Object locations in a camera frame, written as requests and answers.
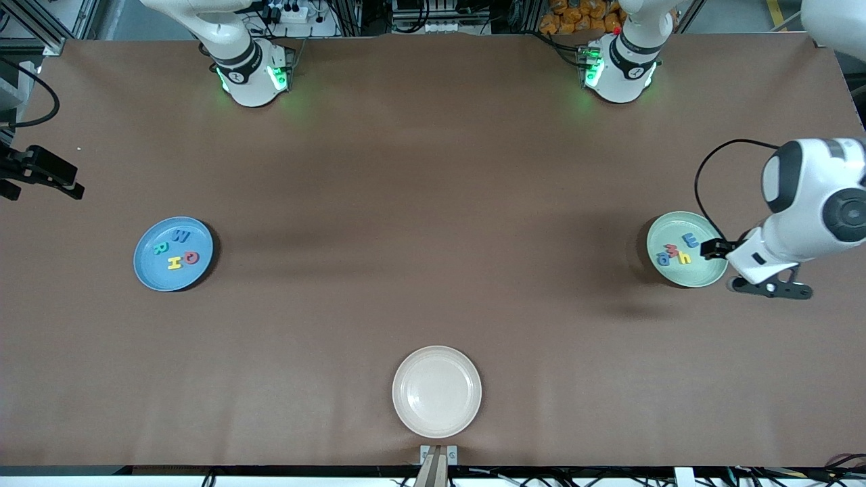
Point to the blue foam small a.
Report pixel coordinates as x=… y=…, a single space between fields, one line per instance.
x=662 y=260

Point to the cream plate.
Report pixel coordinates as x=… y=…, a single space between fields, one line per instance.
x=437 y=392

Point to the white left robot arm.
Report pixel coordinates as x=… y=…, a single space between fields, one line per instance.
x=805 y=216

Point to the grey metal mount bracket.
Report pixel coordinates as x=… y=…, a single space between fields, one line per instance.
x=425 y=452

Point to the pink foam capital Q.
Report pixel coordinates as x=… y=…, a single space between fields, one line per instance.
x=188 y=262

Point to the grey equipment rack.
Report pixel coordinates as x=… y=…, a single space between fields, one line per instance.
x=440 y=27

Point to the blue plate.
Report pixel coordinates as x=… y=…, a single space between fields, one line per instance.
x=173 y=277

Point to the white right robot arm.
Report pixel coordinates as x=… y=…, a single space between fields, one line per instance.
x=247 y=67

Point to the grey table side bracket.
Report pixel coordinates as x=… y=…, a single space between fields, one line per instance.
x=27 y=74

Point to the yellow foam capital H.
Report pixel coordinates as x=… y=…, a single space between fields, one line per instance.
x=175 y=263

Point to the blue foam small m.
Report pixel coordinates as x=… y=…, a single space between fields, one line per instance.
x=690 y=239

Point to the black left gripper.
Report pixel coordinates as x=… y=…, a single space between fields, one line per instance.
x=727 y=248

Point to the green plate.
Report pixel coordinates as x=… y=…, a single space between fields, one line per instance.
x=697 y=274

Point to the orange objects pile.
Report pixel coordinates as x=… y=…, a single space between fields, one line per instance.
x=575 y=17

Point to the red foam small w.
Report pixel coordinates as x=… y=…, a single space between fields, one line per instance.
x=672 y=249

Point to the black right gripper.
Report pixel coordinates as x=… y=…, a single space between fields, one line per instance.
x=13 y=167

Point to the white tag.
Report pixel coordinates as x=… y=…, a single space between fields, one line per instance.
x=684 y=477

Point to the blue foam capital W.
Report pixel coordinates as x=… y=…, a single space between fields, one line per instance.
x=180 y=236

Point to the aluminium frame profile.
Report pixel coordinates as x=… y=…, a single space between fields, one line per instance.
x=54 y=46

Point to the white power strip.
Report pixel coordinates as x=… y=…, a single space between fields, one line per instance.
x=296 y=12

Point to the teal foam capital R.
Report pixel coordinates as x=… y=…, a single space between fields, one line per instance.
x=161 y=248

